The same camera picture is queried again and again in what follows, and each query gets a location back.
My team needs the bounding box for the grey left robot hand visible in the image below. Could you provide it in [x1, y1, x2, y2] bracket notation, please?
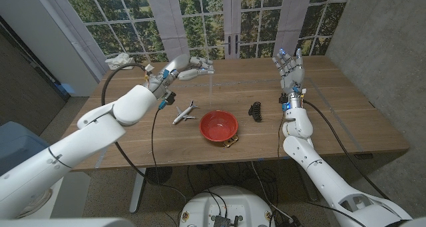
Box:
[146, 53, 216, 95]

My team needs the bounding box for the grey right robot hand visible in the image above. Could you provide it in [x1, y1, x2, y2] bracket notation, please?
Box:
[272, 47, 306, 110]

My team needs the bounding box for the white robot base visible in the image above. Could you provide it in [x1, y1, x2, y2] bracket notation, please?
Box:
[178, 185, 274, 227]

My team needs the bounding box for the white toy airplane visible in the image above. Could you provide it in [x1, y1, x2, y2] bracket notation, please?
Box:
[172, 99, 200, 125]

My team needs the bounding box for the red bowl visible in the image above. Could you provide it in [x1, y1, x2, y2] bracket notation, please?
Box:
[198, 110, 239, 142]

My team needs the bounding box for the gold toy car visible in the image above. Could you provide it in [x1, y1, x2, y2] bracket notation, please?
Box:
[222, 134, 240, 148]

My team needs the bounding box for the white tissue box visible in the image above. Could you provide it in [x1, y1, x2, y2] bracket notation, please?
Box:
[105, 52, 136, 71]

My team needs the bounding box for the black hair claw clip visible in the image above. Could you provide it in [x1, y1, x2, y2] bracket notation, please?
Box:
[248, 101, 264, 123]

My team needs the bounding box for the printed window backdrop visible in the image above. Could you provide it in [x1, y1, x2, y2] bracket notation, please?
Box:
[59, 0, 353, 63]

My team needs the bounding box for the black round fan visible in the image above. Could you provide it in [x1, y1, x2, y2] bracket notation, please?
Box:
[145, 166, 173, 186]

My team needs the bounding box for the white table leg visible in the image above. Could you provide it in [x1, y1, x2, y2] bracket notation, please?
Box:
[128, 167, 147, 214]

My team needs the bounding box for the blue-grey container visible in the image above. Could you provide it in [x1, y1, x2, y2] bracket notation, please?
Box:
[0, 120, 44, 174]

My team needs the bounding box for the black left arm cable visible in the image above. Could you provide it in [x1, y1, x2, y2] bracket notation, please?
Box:
[101, 63, 187, 201]

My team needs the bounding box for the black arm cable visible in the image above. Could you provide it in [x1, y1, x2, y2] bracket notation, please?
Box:
[101, 63, 187, 201]
[302, 99, 391, 201]

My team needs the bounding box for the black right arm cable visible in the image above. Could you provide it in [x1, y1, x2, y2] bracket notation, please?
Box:
[302, 99, 391, 201]

